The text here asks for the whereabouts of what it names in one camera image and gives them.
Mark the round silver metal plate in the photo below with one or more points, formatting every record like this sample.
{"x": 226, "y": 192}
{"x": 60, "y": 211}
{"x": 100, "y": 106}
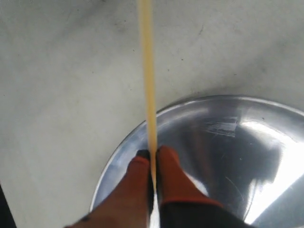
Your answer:
{"x": 244, "y": 152}

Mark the thin yellow stick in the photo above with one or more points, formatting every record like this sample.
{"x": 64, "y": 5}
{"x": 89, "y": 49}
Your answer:
{"x": 146, "y": 36}

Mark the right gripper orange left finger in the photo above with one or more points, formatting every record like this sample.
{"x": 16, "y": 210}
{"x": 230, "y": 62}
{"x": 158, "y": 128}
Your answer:
{"x": 130, "y": 204}

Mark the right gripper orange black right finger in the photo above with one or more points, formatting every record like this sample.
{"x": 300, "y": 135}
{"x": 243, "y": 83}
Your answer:
{"x": 181, "y": 203}

